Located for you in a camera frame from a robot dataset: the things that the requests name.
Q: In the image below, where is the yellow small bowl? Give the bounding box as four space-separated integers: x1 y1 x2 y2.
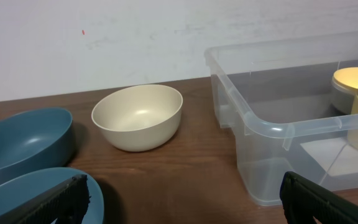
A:
333 67 358 93

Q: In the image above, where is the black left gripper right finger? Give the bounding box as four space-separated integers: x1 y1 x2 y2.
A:
280 171 358 224

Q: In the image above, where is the dark blue bowl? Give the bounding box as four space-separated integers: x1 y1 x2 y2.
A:
0 167 104 224
0 108 76 185

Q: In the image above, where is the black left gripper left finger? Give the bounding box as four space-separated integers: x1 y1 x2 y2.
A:
0 174 91 224

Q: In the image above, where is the cream bowl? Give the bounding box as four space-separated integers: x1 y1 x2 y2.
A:
91 85 183 152

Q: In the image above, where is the white small bowl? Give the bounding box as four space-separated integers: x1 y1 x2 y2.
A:
331 79 358 95

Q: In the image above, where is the white label in container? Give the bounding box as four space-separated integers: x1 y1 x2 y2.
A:
301 138 358 177

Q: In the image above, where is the grey small bowl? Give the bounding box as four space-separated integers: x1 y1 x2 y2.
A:
331 88 354 114

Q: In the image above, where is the clear plastic storage container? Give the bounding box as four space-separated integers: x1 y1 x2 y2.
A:
204 32 358 206

